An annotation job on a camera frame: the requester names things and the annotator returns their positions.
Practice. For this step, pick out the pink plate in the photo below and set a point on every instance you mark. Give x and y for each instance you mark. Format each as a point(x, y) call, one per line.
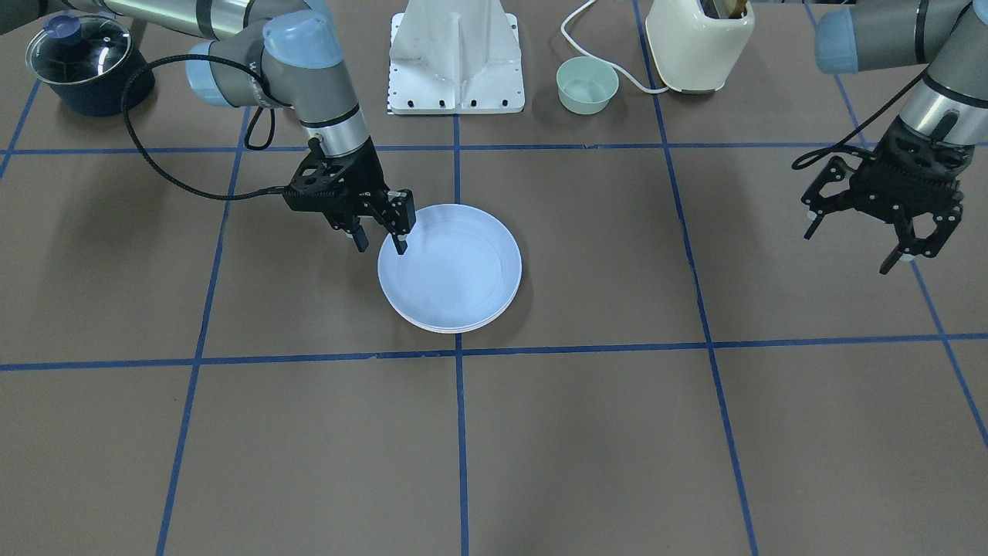
point(448, 318)

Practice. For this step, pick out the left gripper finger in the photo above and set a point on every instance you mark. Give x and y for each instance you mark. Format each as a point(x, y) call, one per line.
point(946, 214)

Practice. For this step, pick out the green bowl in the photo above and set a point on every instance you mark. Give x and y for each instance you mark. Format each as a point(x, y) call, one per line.
point(585, 85)

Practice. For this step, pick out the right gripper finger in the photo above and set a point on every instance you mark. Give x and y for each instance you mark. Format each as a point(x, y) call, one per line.
point(358, 234)

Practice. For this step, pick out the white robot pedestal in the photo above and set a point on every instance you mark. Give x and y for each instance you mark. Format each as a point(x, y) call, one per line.
point(455, 58)

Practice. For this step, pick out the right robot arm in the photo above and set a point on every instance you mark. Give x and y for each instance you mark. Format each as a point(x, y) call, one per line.
point(286, 55)

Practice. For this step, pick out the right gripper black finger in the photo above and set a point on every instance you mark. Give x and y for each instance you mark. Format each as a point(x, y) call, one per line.
point(395, 211)

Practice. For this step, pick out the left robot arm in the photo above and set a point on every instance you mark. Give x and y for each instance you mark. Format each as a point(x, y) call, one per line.
point(947, 38)

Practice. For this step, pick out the toast slice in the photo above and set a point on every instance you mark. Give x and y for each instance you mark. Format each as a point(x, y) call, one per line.
point(725, 9)

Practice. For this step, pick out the cream toaster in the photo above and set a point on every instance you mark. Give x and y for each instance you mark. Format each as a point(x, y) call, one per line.
point(694, 54)

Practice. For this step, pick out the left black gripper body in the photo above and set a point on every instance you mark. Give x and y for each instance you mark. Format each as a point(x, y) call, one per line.
point(926, 229)

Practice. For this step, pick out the light blue plate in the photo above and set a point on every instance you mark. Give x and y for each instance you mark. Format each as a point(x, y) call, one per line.
point(456, 253)

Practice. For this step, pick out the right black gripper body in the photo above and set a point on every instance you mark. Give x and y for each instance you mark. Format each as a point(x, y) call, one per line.
point(360, 174)

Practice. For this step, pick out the glass pot lid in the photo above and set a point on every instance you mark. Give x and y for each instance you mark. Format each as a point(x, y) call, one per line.
point(77, 49)

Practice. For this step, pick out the dark blue pot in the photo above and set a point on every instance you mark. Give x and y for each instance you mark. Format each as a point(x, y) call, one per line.
point(106, 96)

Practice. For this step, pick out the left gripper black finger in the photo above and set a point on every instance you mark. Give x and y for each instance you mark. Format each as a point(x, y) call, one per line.
point(818, 206)

